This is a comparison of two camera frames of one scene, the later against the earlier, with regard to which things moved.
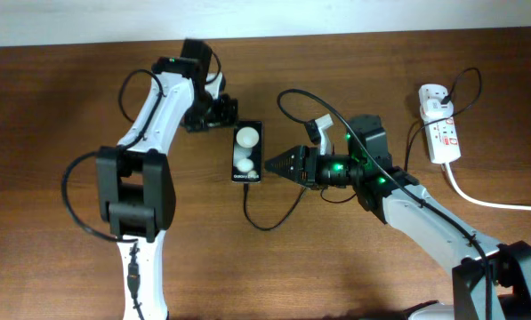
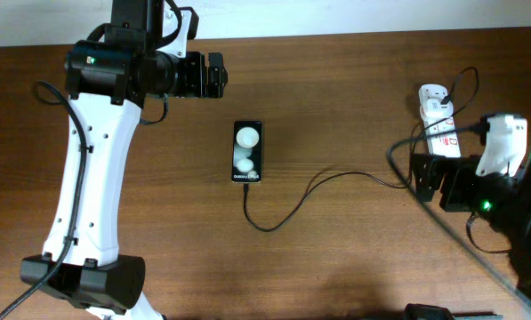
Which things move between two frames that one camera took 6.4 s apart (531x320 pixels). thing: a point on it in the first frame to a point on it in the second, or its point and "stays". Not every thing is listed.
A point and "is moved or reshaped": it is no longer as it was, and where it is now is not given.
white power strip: x=441 y=135 stays
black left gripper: x=227 y=116 to x=194 y=87
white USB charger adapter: x=434 y=109 stays
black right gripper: x=303 y=155 to x=456 y=171
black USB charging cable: x=465 y=106 is moved or reshaped
